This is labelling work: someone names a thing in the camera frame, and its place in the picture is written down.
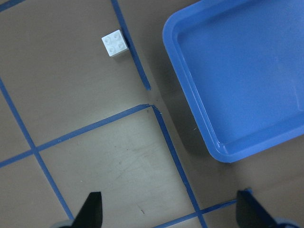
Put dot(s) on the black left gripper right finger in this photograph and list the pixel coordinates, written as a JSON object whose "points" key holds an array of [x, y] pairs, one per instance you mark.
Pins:
{"points": [[250, 213]]}

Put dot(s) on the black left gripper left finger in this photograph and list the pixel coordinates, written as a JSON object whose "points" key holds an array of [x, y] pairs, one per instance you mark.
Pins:
{"points": [[91, 213]]}

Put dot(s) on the blue plastic tray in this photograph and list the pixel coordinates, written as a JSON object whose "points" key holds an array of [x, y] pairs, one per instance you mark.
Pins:
{"points": [[240, 64]]}

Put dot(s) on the white block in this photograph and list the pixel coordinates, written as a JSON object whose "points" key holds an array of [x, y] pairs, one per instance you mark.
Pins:
{"points": [[115, 43]]}

